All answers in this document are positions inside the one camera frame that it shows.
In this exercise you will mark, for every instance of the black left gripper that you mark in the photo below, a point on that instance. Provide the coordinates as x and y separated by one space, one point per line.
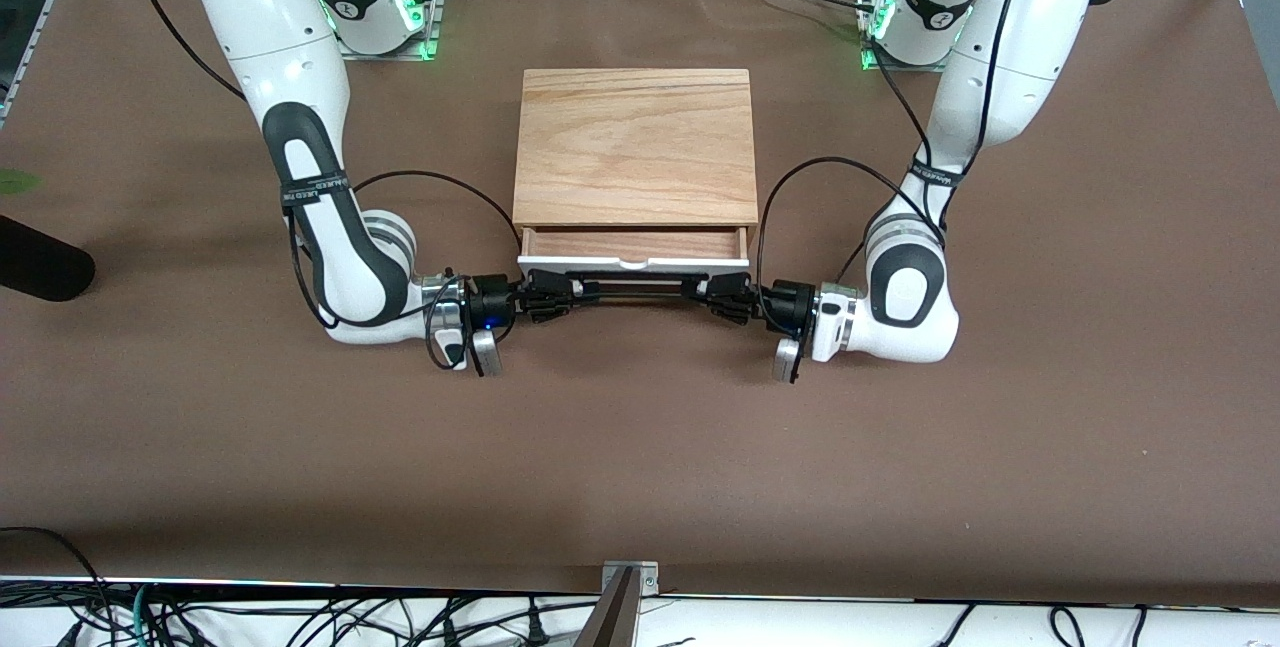
787 305

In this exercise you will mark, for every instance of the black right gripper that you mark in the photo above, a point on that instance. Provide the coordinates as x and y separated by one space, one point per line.
491 306

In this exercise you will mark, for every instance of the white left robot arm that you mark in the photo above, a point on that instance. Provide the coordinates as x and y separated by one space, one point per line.
1010 37

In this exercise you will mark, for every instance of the wooden drawer cabinet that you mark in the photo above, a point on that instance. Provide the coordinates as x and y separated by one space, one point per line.
635 147

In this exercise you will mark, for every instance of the black cylindrical object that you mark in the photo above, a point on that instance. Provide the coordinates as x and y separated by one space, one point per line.
40 272

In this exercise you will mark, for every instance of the green blurry object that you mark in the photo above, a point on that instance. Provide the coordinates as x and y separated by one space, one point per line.
18 182

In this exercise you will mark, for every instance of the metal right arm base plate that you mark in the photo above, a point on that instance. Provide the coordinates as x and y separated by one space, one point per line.
400 54

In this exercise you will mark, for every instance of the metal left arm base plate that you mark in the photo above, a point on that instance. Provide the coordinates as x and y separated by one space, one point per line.
905 67

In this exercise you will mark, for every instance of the grey metal pole bracket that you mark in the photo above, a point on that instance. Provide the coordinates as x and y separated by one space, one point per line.
648 582

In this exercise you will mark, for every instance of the camera mounting pole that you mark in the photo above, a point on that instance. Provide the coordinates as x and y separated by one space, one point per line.
612 622

